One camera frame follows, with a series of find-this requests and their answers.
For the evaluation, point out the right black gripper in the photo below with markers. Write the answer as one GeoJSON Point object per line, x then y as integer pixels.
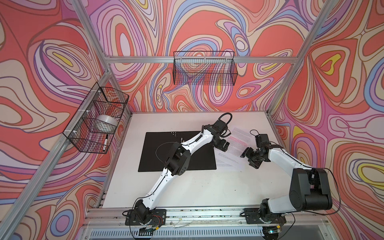
{"type": "Point", "coordinates": [247, 152]}

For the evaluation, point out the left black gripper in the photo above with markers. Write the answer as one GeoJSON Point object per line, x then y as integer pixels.
{"type": "Point", "coordinates": [222, 147]}

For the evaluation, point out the teal file folder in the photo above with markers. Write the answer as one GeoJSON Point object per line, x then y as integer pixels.
{"type": "Point", "coordinates": [157, 145]}

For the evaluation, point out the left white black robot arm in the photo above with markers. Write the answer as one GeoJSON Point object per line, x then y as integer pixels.
{"type": "Point", "coordinates": [176, 163]}

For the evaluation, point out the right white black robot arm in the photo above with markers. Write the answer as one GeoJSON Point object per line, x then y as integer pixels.
{"type": "Point", "coordinates": [309, 187]}

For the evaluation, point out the black white marker pen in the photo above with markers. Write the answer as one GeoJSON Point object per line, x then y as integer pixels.
{"type": "Point", "coordinates": [105, 144]}

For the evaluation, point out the silver tape roll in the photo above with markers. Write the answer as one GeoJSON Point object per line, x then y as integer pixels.
{"type": "Point", "coordinates": [104, 124]}

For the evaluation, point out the white ventilation grille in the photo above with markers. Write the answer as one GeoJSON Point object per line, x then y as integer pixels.
{"type": "Point", "coordinates": [175, 233]}

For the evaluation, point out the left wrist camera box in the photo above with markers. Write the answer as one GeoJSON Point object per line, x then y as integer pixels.
{"type": "Point", "coordinates": [220, 126]}

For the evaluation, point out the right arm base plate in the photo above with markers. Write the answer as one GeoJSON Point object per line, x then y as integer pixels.
{"type": "Point", "coordinates": [257, 216]}

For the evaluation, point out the back black wire basket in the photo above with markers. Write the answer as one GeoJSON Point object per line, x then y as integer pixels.
{"type": "Point", "coordinates": [204, 68]}

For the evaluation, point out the black wire basket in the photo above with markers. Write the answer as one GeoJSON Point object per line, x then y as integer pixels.
{"type": "Point", "coordinates": [204, 68]}
{"type": "Point", "coordinates": [100, 101]}

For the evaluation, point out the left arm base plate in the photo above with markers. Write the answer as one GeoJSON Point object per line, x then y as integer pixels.
{"type": "Point", "coordinates": [155, 218]}

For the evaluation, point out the left black wire basket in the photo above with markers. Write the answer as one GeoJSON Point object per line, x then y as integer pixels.
{"type": "Point", "coordinates": [100, 101]}

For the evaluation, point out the aluminium front rail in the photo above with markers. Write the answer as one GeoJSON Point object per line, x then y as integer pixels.
{"type": "Point", "coordinates": [195, 217]}

